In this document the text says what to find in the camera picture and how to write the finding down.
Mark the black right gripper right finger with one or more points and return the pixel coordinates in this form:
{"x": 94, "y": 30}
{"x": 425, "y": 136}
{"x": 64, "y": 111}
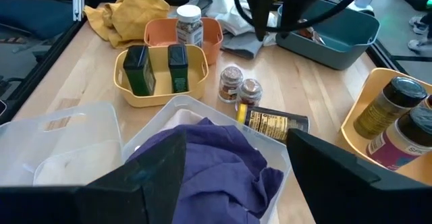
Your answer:
{"x": 354, "y": 200}

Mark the person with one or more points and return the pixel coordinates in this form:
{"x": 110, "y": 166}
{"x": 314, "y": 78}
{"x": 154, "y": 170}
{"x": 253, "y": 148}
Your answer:
{"x": 418, "y": 25}

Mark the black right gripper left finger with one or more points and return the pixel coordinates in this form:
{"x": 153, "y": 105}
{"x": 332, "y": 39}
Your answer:
{"x": 84, "y": 207}

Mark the black-lid jar olive label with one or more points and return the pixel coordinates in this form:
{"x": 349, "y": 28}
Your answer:
{"x": 384, "y": 109}

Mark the black bottle yellow cap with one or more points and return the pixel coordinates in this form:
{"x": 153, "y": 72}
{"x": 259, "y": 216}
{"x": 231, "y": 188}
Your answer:
{"x": 273, "y": 122}

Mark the purple cloth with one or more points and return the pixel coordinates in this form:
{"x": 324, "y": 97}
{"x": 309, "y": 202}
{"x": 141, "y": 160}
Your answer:
{"x": 209, "y": 163}

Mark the small orange plastic bin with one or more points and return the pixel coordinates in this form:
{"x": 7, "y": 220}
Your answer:
{"x": 212, "y": 38}

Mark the grey cloth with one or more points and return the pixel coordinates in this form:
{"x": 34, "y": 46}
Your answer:
{"x": 239, "y": 47}

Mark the small cork-lid glass jar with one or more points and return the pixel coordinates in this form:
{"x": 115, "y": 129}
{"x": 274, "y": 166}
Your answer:
{"x": 249, "y": 94}
{"x": 230, "y": 82}

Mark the clear plastic bin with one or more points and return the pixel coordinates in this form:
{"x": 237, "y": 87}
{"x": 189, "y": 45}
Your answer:
{"x": 202, "y": 106}
{"x": 67, "y": 139}

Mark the small yellow plastic bin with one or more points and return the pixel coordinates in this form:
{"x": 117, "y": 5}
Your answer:
{"x": 162, "y": 99}

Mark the dark teal plastic bin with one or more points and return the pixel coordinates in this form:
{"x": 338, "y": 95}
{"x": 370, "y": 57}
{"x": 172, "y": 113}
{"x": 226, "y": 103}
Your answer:
{"x": 330, "y": 53}

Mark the silver aluminium extrusion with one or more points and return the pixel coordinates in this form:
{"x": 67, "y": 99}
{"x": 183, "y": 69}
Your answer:
{"x": 78, "y": 1}

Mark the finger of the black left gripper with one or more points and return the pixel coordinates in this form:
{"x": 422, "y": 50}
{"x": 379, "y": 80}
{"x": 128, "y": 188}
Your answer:
{"x": 260, "y": 15}
{"x": 293, "y": 11}

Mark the mustard yellow cloth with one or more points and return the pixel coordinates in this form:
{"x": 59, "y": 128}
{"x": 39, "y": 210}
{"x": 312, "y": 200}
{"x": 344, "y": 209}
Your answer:
{"x": 135, "y": 15}

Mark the white-lid spice jar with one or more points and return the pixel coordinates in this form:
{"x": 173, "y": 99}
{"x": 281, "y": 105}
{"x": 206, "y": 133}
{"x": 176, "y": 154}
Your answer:
{"x": 189, "y": 25}

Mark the black-lid jar purple label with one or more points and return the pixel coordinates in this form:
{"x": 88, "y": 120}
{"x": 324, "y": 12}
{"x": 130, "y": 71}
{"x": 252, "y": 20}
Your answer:
{"x": 395, "y": 143}

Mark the clear plastic spice packet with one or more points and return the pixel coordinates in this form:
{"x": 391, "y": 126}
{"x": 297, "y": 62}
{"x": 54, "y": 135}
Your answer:
{"x": 312, "y": 33}

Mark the white cloth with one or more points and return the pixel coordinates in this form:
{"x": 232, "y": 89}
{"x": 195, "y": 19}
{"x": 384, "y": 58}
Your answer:
{"x": 229, "y": 15}

